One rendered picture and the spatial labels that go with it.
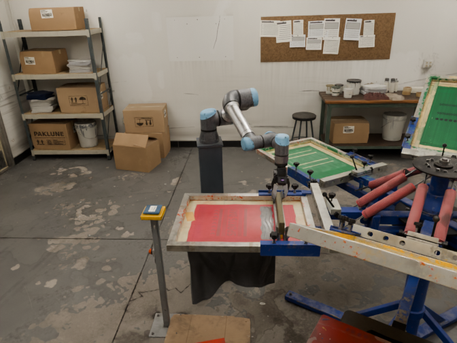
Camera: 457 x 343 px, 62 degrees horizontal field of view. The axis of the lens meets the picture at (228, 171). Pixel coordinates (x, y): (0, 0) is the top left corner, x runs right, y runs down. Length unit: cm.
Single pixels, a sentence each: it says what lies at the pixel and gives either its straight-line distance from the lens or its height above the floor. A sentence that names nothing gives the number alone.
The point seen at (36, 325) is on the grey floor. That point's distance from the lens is 330.
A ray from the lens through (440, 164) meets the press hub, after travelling 227.
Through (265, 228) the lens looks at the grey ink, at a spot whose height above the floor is 96.
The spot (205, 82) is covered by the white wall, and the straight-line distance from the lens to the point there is 583.
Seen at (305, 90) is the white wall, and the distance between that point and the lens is 588.
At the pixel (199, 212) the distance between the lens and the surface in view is 233.
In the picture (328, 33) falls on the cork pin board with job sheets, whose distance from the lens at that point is 578.
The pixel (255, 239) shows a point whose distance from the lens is 207.
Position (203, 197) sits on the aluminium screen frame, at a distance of 245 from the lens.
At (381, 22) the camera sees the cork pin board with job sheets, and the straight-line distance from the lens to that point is 595.
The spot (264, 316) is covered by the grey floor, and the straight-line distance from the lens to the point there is 300.
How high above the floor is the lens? 212
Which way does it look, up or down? 24 degrees down
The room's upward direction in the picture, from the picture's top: 2 degrees counter-clockwise
